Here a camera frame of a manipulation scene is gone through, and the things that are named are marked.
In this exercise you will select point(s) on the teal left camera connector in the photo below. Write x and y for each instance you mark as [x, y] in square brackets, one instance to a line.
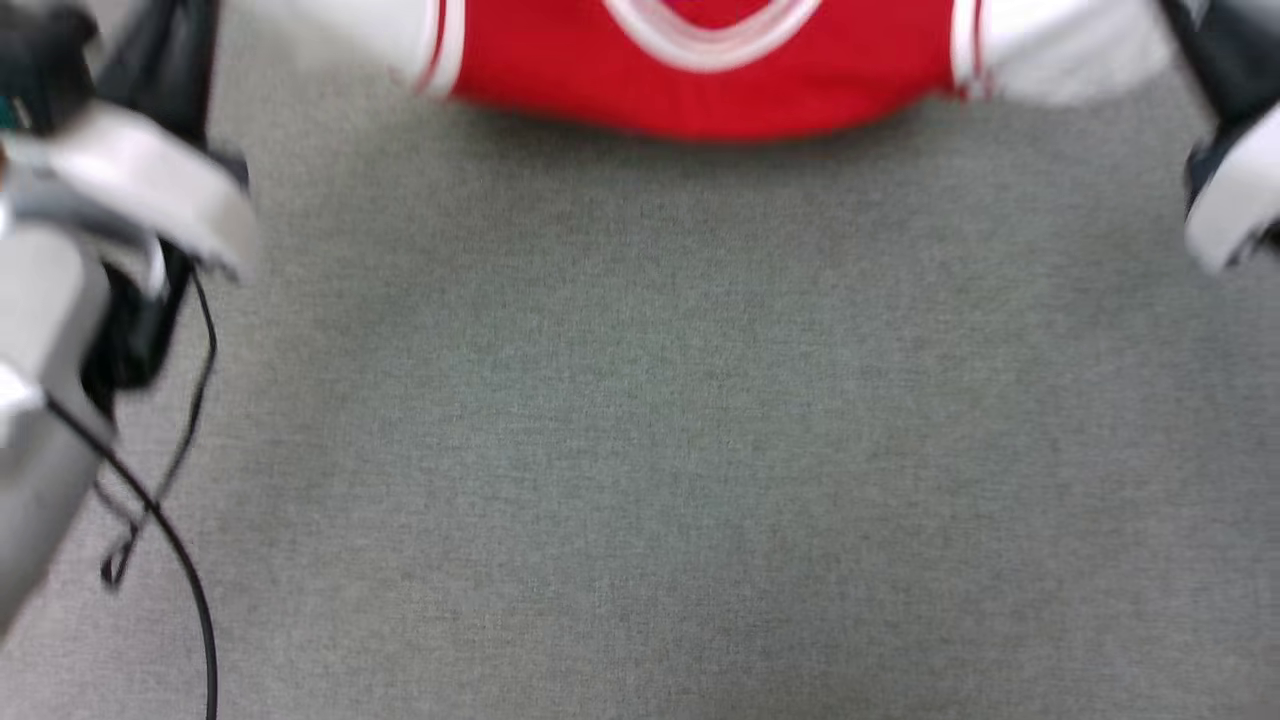
[8, 112]

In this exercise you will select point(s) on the red garment with white sleeves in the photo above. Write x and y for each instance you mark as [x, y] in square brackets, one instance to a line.
[710, 85]

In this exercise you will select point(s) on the grey fabric sofa cushion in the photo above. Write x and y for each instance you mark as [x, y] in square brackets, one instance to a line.
[650, 430]

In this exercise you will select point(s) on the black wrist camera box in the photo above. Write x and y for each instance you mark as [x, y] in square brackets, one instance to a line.
[1255, 55]
[45, 60]

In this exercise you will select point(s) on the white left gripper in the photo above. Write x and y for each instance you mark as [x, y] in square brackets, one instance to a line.
[150, 190]

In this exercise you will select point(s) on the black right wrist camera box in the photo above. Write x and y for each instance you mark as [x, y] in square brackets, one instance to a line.
[1255, 55]

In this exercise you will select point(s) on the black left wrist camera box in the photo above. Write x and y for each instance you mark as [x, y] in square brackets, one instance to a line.
[45, 60]

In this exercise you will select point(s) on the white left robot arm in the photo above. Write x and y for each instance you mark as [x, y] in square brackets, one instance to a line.
[40, 420]

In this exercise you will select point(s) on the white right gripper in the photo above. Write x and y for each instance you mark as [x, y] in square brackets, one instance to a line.
[1240, 190]

